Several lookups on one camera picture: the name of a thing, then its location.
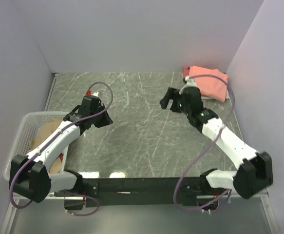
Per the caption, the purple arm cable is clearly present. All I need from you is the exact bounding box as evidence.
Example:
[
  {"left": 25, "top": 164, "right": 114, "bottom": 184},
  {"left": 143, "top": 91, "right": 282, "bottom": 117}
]
[
  {"left": 9, "top": 82, "right": 114, "bottom": 216},
  {"left": 173, "top": 75, "right": 235, "bottom": 215}
]

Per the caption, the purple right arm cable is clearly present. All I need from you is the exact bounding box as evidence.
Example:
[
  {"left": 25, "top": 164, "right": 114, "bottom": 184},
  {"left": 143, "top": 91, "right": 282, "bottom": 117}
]
[{"left": 173, "top": 75, "right": 235, "bottom": 215}]

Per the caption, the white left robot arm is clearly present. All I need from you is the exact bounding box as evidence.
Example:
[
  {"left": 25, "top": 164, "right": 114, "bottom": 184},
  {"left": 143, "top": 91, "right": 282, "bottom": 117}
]
[{"left": 9, "top": 95, "right": 113, "bottom": 203}]

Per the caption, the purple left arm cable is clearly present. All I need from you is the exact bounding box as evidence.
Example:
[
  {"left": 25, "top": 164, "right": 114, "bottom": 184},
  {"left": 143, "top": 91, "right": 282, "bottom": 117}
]
[{"left": 9, "top": 82, "right": 114, "bottom": 216}]

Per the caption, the salmon pink t-shirt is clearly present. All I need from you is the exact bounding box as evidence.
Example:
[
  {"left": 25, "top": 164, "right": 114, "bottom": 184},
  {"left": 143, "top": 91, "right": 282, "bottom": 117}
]
[{"left": 189, "top": 66, "right": 228, "bottom": 97}]

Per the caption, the white plastic laundry basket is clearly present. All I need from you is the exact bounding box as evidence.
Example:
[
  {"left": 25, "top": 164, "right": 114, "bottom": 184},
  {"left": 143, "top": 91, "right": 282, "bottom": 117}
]
[{"left": 3, "top": 111, "right": 68, "bottom": 181}]

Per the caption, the folded red t-shirt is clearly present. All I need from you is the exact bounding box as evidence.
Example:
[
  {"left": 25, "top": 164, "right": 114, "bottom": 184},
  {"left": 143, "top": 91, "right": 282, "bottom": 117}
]
[{"left": 182, "top": 66, "right": 190, "bottom": 79}]

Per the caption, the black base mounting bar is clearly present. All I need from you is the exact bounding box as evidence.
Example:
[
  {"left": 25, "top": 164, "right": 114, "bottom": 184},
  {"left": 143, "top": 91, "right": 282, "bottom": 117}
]
[{"left": 56, "top": 177, "right": 225, "bottom": 210}]

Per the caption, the beige t-shirt in basket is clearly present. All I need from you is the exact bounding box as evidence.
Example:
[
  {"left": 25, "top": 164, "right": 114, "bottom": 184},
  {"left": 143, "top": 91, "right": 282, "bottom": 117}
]
[{"left": 29, "top": 117, "right": 68, "bottom": 175}]

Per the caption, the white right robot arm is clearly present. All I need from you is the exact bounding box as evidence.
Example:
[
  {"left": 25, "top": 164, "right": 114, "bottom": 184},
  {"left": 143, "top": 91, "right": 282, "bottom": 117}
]
[{"left": 159, "top": 86, "right": 273, "bottom": 199}]

